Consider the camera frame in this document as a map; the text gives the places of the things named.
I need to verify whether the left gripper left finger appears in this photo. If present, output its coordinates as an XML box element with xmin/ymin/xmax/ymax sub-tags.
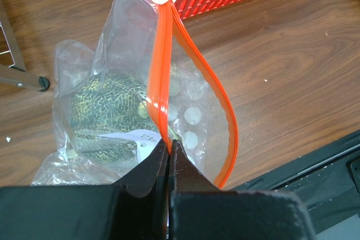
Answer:
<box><xmin>1</xmin><ymin>142</ymin><xmax>168</xmax><ymax>239</ymax></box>

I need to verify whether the clear orange zip top bag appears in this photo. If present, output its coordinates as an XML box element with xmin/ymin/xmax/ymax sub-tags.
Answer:
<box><xmin>32</xmin><ymin>0</ymin><xmax>239</xmax><ymax>188</ymax></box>

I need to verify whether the green toy melon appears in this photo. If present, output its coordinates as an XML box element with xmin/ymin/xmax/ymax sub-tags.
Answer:
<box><xmin>70</xmin><ymin>73</ymin><xmax>157</xmax><ymax>163</ymax></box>

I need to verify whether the clear bag with white dots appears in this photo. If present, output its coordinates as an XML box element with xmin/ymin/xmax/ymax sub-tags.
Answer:
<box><xmin>168</xmin><ymin>64</ymin><xmax>227</xmax><ymax>170</ymax></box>

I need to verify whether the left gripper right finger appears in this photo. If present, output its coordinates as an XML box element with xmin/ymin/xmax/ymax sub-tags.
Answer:
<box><xmin>168</xmin><ymin>140</ymin><xmax>316</xmax><ymax>239</ymax></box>

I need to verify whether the metal dish rack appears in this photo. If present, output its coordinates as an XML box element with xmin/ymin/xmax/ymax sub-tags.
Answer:
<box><xmin>1</xmin><ymin>1</ymin><xmax>51</xmax><ymax>92</ymax></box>

